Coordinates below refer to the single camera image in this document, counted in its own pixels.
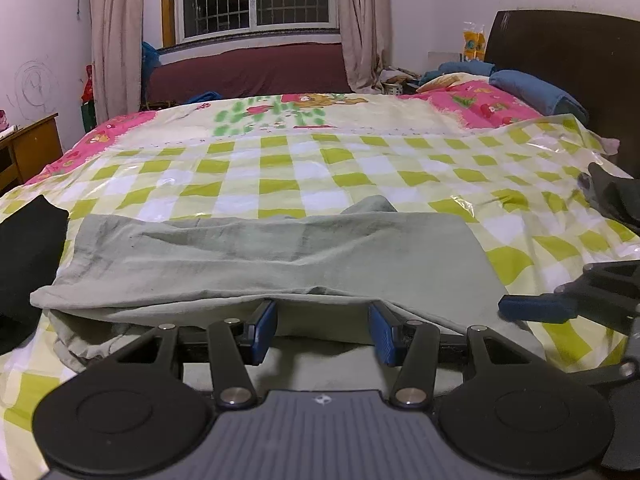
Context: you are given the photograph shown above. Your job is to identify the light green pants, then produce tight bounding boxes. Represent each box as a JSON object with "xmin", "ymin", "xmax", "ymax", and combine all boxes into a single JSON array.
[{"xmin": 30, "ymin": 196, "xmax": 547, "ymax": 393}]

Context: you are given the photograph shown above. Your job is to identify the dark wooden headboard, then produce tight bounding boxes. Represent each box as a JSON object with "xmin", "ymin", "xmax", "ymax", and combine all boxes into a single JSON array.
[{"xmin": 485, "ymin": 10, "xmax": 640, "ymax": 178}]

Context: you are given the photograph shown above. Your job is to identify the folded blue cloth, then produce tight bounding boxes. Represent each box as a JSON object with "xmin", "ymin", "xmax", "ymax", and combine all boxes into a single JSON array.
[{"xmin": 419, "ymin": 61, "xmax": 497, "ymax": 86}]

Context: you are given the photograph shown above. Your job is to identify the yellow printed pillow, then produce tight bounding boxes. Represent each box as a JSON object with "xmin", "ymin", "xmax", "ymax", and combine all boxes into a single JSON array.
[{"xmin": 416, "ymin": 72, "xmax": 491, "ymax": 94}]

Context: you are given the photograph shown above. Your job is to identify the pile of bedside clutter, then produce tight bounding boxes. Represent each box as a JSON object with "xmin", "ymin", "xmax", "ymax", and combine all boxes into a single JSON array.
[{"xmin": 377, "ymin": 66, "xmax": 421, "ymax": 96}]

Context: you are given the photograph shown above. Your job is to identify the dark grey cloth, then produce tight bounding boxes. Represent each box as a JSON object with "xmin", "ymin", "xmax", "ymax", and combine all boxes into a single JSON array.
[{"xmin": 575, "ymin": 161, "xmax": 640, "ymax": 235}]

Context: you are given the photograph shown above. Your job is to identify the rolled blue blanket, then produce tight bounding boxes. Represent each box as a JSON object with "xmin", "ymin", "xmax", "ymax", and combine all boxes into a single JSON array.
[{"xmin": 488, "ymin": 69, "xmax": 591, "ymax": 122}]

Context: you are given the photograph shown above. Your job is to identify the wooden desk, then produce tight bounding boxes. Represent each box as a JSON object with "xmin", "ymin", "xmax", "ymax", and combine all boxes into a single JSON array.
[{"xmin": 0, "ymin": 112, "xmax": 65, "ymax": 193}]

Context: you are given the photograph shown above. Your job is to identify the orange snack packet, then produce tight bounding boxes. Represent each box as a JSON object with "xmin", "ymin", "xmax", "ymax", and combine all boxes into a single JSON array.
[{"xmin": 461, "ymin": 21, "xmax": 488, "ymax": 62}]

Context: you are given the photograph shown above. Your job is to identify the maroon window seat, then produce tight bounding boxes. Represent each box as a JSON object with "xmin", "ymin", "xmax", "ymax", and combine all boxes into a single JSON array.
[{"xmin": 145, "ymin": 42, "xmax": 353, "ymax": 106}]

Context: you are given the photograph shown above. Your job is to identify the black folded cloth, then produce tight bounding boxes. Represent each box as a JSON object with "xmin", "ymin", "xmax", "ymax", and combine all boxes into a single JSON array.
[{"xmin": 0, "ymin": 195, "xmax": 70, "ymax": 356}]

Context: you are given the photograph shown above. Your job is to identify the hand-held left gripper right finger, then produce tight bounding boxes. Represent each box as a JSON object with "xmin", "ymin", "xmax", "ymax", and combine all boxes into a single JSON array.
[{"xmin": 369, "ymin": 301, "xmax": 543, "ymax": 408}]

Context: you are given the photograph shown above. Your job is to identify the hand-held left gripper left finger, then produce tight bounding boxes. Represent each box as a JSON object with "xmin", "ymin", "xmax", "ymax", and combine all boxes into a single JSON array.
[{"xmin": 112, "ymin": 300, "xmax": 278, "ymax": 408}]

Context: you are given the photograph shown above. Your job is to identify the beige curtain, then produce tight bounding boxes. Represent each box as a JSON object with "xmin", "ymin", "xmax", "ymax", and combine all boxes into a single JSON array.
[
  {"xmin": 334, "ymin": 0, "xmax": 391, "ymax": 93},
  {"xmin": 90, "ymin": 0, "xmax": 146, "ymax": 123}
]

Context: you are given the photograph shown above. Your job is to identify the red green bag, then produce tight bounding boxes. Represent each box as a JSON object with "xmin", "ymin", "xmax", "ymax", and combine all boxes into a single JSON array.
[{"xmin": 81, "ymin": 64, "xmax": 98, "ymax": 133}]

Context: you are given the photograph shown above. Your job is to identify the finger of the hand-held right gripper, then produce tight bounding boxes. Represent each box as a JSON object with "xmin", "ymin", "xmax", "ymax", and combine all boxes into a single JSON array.
[
  {"xmin": 565, "ymin": 355, "xmax": 640, "ymax": 390},
  {"xmin": 498, "ymin": 261, "xmax": 640, "ymax": 333}
]

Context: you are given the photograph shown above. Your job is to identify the cartoon printed bed sheet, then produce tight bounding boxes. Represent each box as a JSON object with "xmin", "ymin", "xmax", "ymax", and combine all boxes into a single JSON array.
[{"xmin": 22, "ymin": 72, "xmax": 551, "ymax": 186}]

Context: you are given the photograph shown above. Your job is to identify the green white checked plastic sheet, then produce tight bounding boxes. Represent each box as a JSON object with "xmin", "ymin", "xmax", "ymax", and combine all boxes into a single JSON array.
[{"xmin": 0, "ymin": 114, "xmax": 640, "ymax": 461}]

